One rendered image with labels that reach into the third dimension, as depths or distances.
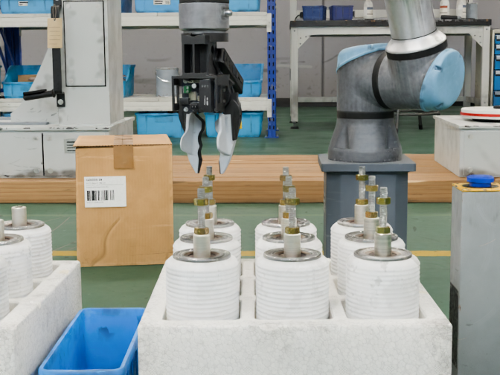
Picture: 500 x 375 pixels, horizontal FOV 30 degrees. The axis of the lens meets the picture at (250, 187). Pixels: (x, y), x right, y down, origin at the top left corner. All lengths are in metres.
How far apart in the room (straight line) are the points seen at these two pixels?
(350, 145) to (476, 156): 1.57
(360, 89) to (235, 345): 0.82
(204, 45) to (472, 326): 0.58
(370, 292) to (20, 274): 0.49
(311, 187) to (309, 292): 2.10
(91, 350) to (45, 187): 1.91
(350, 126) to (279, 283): 0.74
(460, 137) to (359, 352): 2.27
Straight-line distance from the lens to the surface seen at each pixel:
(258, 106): 5.94
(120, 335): 1.50
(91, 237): 2.32
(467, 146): 3.40
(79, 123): 3.47
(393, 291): 1.20
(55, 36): 3.42
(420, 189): 3.31
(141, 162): 2.29
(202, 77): 1.37
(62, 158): 3.43
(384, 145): 1.87
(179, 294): 1.20
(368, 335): 1.18
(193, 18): 1.39
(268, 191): 3.28
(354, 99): 1.87
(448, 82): 1.80
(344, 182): 1.86
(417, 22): 1.77
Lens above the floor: 0.51
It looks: 8 degrees down
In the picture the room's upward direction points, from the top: straight up
